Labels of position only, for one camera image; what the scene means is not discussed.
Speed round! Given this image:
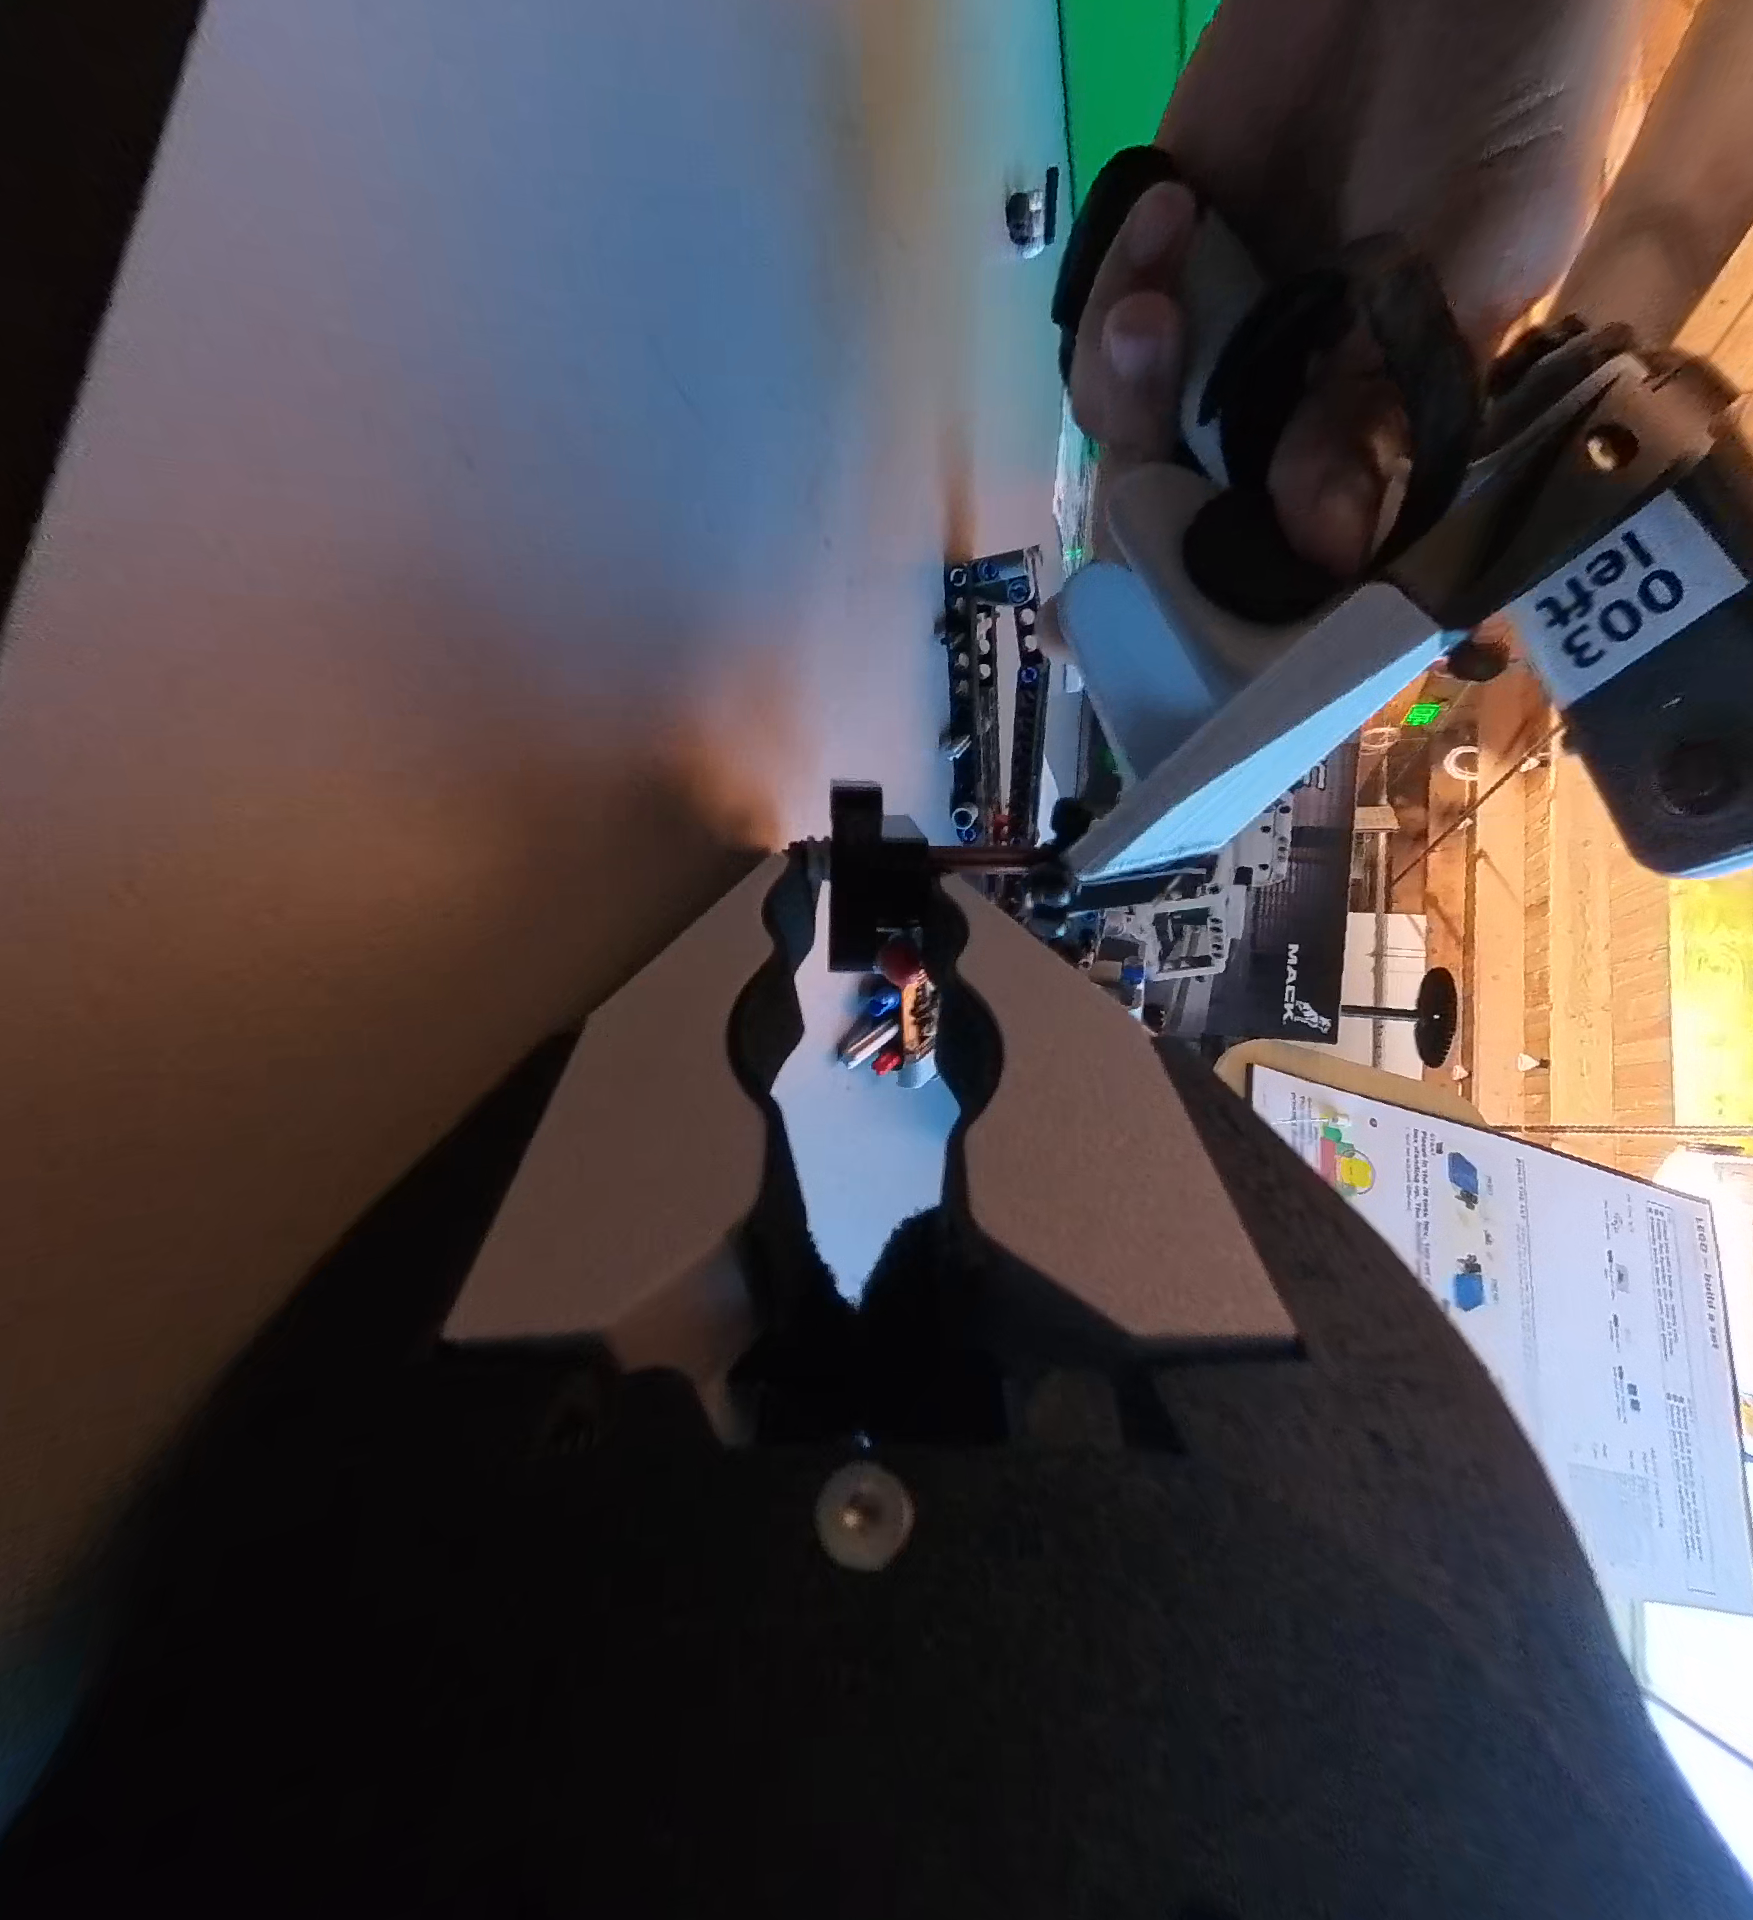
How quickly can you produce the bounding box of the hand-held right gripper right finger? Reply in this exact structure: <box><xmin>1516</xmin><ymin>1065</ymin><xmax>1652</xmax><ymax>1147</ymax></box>
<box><xmin>938</xmin><ymin>877</ymin><xmax>1301</xmax><ymax>1346</ymax></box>

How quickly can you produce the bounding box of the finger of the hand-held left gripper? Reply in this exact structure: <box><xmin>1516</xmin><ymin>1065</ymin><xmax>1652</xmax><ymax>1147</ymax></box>
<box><xmin>1042</xmin><ymin>560</ymin><xmax>1223</xmax><ymax>783</ymax></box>
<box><xmin>1063</xmin><ymin>584</ymin><xmax>1470</xmax><ymax>887</ymax></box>

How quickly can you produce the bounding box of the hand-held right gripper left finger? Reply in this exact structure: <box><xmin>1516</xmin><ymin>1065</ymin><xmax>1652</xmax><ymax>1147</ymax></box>
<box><xmin>440</xmin><ymin>847</ymin><xmax>833</xmax><ymax>1444</ymax></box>

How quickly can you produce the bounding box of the black lego beam assembly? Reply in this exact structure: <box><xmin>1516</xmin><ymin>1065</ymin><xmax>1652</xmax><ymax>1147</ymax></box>
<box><xmin>793</xmin><ymin>779</ymin><xmax>1073</xmax><ymax>974</ymax></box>

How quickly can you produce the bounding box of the person's left forearm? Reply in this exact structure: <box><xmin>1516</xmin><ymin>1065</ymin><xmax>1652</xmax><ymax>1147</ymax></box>
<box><xmin>1430</xmin><ymin>0</ymin><xmax>1709</xmax><ymax>257</ymax></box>

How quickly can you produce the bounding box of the long black lego chassis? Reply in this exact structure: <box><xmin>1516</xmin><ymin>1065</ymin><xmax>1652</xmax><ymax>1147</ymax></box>
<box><xmin>938</xmin><ymin>546</ymin><xmax>1053</xmax><ymax>844</ymax></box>

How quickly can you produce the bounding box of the dark lego box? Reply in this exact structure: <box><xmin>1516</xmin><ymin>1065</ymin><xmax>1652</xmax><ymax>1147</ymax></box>
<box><xmin>1160</xmin><ymin>733</ymin><xmax>1366</xmax><ymax>1040</ymax></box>

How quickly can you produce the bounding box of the grey lego truck model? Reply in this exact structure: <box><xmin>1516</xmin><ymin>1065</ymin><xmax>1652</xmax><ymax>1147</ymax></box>
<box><xmin>1033</xmin><ymin>839</ymin><xmax>1270</xmax><ymax>1038</ymax></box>

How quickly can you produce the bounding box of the small lego subassembly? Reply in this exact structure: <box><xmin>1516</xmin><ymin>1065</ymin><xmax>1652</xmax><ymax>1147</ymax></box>
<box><xmin>833</xmin><ymin>937</ymin><xmax>948</xmax><ymax>1085</ymax></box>

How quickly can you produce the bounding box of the person's left hand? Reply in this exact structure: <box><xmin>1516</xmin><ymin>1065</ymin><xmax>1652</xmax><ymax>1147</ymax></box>
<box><xmin>1070</xmin><ymin>0</ymin><xmax>1618</xmax><ymax>581</ymax></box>

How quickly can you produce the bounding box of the black round-base stand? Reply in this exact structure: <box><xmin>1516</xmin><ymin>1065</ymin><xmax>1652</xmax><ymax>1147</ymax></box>
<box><xmin>1332</xmin><ymin>968</ymin><xmax>1463</xmax><ymax>1070</ymax></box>

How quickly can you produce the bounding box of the task sheet in acrylic stand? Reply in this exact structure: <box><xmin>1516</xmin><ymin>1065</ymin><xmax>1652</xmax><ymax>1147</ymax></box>
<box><xmin>1211</xmin><ymin>1038</ymin><xmax>1753</xmax><ymax>1618</ymax></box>

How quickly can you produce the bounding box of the green board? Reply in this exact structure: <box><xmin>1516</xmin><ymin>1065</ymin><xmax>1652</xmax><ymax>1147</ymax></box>
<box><xmin>1056</xmin><ymin>0</ymin><xmax>1223</xmax><ymax>206</ymax></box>

